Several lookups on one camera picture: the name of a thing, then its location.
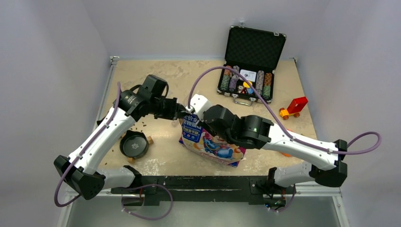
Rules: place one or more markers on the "red toy block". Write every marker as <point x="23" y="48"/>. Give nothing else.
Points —
<point x="294" y="108"/>

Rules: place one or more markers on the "pet food bag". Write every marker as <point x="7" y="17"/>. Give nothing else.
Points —
<point x="198" y="140"/>

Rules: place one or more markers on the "black poker chip case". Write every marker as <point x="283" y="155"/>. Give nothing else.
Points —
<point x="254" y="50"/>

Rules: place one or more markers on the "yellow poker chip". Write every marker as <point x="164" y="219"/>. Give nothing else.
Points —
<point x="247" y="85"/>

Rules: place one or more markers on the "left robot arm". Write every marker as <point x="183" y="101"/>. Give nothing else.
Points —
<point x="80" y="169"/>

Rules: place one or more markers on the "black pet bowl paw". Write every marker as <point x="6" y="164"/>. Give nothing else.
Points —
<point x="134" y="145"/>

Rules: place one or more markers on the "white card deck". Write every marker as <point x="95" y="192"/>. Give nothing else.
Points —
<point x="249" y="75"/>

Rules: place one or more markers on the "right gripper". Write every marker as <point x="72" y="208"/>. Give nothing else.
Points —
<point x="207" y="125"/>

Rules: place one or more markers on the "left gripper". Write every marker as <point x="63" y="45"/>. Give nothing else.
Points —
<point x="173" y="111"/>

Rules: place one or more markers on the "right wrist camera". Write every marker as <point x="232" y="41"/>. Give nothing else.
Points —
<point x="198" y="105"/>

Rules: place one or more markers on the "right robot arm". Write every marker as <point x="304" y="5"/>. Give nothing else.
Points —
<point x="321" y="163"/>

